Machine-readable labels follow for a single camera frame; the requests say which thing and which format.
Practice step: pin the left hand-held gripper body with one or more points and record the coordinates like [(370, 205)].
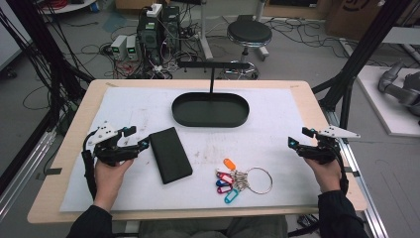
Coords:
[(112, 152)]

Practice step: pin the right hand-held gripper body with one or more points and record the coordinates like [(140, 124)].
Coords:
[(317, 151)]

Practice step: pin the black wallet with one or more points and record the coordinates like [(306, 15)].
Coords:
[(170, 155)]

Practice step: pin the black oval tray with hanger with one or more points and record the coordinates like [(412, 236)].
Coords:
[(210, 110)]

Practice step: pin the person's right hand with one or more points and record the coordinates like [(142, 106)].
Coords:
[(325, 175)]

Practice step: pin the person's left hand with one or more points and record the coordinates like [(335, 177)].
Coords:
[(109, 181)]

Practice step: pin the wooden table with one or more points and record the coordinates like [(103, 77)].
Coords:
[(72, 145)]

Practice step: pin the white table mat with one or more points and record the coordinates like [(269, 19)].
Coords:
[(204, 145)]

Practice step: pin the white floor board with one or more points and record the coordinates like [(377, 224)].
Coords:
[(379, 102)]

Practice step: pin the grey bench power supply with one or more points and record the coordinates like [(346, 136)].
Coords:
[(118, 47), (131, 48)]

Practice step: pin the black computer tower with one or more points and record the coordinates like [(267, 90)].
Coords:
[(149, 39), (171, 26)]

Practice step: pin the black round stool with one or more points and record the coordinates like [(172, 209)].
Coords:
[(249, 32)]

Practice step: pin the cardboard box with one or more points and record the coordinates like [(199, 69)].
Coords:
[(350, 16)]

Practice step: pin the white power adapter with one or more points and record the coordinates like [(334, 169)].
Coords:
[(154, 10)]

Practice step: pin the aluminium rail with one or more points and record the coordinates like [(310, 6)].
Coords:
[(369, 211), (23, 168)]

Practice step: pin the black metal frame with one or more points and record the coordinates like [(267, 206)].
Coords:
[(363, 49), (43, 46)]

